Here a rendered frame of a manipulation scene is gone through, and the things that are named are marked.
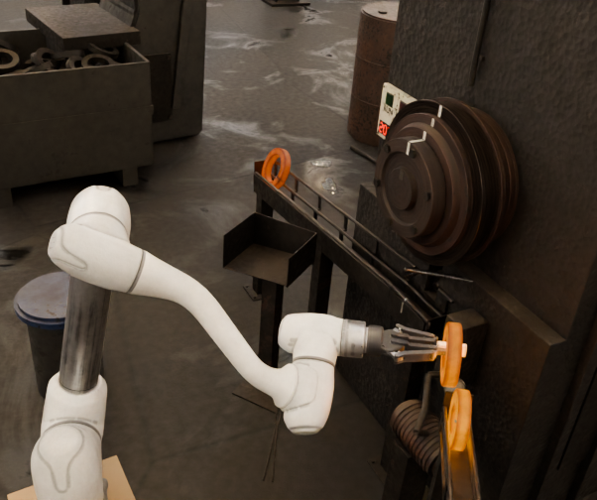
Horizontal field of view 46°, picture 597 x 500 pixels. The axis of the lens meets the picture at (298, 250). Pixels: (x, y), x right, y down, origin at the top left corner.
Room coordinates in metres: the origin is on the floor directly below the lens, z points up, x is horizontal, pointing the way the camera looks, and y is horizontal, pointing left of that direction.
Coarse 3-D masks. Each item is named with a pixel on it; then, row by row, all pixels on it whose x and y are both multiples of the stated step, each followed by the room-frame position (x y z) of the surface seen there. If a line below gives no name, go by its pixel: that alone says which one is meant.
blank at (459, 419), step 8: (456, 392) 1.34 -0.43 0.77; (464, 392) 1.32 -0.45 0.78; (456, 400) 1.31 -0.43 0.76; (464, 400) 1.29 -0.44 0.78; (456, 408) 1.29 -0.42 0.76; (464, 408) 1.27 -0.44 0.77; (448, 416) 1.36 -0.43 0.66; (456, 416) 1.27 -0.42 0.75; (464, 416) 1.26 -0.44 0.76; (448, 424) 1.33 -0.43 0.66; (456, 424) 1.25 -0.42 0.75; (464, 424) 1.24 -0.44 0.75; (448, 432) 1.31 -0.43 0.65; (456, 432) 1.23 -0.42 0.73; (464, 432) 1.23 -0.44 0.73; (456, 440) 1.23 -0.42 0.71; (464, 440) 1.23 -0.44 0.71; (456, 448) 1.23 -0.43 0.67
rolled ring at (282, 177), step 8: (272, 152) 2.83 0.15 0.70; (280, 152) 2.78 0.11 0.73; (288, 152) 2.79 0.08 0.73; (272, 160) 2.83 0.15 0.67; (288, 160) 2.74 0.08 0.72; (264, 168) 2.82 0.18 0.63; (288, 168) 2.71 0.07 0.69; (264, 176) 2.79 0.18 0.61; (280, 176) 2.70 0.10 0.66; (272, 184) 2.71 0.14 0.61; (280, 184) 2.69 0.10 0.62
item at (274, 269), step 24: (264, 216) 2.24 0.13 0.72; (240, 240) 2.17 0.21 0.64; (264, 240) 2.24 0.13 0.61; (288, 240) 2.19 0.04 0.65; (312, 240) 2.12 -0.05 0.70; (240, 264) 2.10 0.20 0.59; (264, 264) 2.10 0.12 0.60; (288, 264) 1.96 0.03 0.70; (312, 264) 2.14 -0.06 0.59; (264, 288) 2.08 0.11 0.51; (264, 312) 2.08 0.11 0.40; (264, 336) 2.08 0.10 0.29; (264, 360) 2.07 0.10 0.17; (240, 384) 2.11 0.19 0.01; (264, 408) 1.99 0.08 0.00
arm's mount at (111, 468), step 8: (112, 456) 1.36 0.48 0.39; (104, 464) 1.33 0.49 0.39; (112, 464) 1.33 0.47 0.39; (120, 464) 1.33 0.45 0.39; (104, 472) 1.30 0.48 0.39; (112, 472) 1.30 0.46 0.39; (120, 472) 1.31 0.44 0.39; (112, 480) 1.28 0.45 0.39; (120, 480) 1.28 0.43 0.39; (24, 488) 1.24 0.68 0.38; (32, 488) 1.24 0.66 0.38; (112, 488) 1.25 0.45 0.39; (120, 488) 1.25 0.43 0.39; (128, 488) 1.25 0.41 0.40; (8, 496) 1.21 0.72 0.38; (16, 496) 1.21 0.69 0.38; (24, 496) 1.21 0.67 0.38; (32, 496) 1.21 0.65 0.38; (112, 496) 1.22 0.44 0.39; (120, 496) 1.23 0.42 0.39; (128, 496) 1.23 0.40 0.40
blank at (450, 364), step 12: (456, 324) 1.33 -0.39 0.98; (444, 336) 1.36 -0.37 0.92; (456, 336) 1.29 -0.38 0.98; (456, 348) 1.26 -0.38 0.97; (444, 360) 1.32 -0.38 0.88; (456, 360) 1.24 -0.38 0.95; (444, 372) 1.25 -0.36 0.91; (456, 372) 1.23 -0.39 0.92; (444, 384) 1.24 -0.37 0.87; (456, 384) 1.24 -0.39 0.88
